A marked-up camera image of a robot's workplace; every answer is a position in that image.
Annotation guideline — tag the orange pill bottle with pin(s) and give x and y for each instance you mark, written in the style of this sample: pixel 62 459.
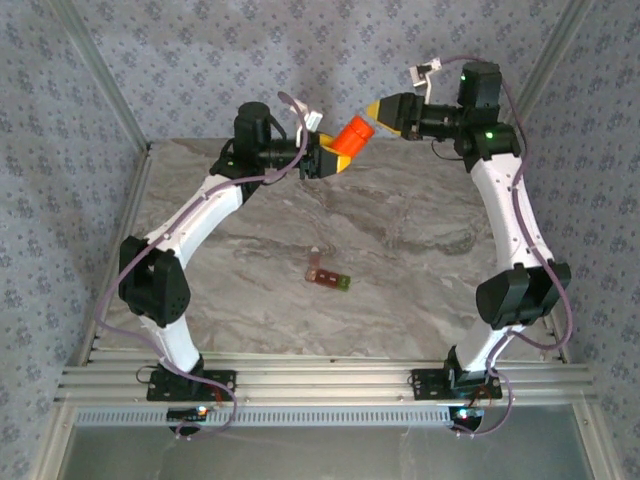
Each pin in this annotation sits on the orange pill bottle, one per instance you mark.
pixel 347 142

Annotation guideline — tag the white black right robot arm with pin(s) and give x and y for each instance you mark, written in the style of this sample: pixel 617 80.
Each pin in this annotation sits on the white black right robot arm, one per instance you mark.
pixel 505 210

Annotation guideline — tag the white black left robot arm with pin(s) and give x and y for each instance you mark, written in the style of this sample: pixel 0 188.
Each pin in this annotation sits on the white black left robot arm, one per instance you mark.
pixel 195 225

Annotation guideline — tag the red Fri pill box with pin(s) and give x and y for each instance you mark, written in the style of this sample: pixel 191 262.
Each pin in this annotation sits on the red Fri pill box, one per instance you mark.
pixel 323 278

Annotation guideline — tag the red Tues pill box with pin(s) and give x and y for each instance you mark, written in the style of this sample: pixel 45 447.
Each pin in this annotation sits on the red Tues pill box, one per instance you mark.
pixel 334 280

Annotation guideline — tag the green pill box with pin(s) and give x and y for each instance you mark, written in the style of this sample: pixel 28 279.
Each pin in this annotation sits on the green pill box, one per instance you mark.
pixel 344 283

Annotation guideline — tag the small LED circuit board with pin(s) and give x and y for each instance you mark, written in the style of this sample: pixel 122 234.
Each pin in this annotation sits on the small LED circuit board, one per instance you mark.
pixel 465 414
pixel 187 413

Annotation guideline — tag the grey metal panel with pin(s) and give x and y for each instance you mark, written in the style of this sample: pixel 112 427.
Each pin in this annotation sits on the grey metal panel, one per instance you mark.
pixel 320 455

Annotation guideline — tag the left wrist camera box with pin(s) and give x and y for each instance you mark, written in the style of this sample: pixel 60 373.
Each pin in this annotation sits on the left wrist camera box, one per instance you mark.
pixel 312 120

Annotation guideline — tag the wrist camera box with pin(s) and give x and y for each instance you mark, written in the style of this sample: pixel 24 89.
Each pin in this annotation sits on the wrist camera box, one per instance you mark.
pixel 419 75
pixel 312 120

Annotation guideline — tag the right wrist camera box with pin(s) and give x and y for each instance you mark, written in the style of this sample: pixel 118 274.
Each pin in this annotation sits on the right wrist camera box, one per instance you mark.
pixel 419 75

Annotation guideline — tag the aluminium frame post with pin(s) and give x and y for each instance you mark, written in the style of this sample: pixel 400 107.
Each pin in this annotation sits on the aluminium frame post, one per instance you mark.
pixel 107 85
pixel 542 75

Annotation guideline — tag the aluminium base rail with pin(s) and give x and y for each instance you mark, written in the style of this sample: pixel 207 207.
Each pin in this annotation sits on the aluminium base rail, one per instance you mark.
pixel 320 380

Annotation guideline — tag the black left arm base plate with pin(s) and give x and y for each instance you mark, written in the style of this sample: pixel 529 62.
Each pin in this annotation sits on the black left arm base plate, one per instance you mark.
pixel 225 385

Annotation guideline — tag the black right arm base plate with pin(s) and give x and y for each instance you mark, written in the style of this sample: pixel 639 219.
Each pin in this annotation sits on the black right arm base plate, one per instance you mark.
pixel 425 385

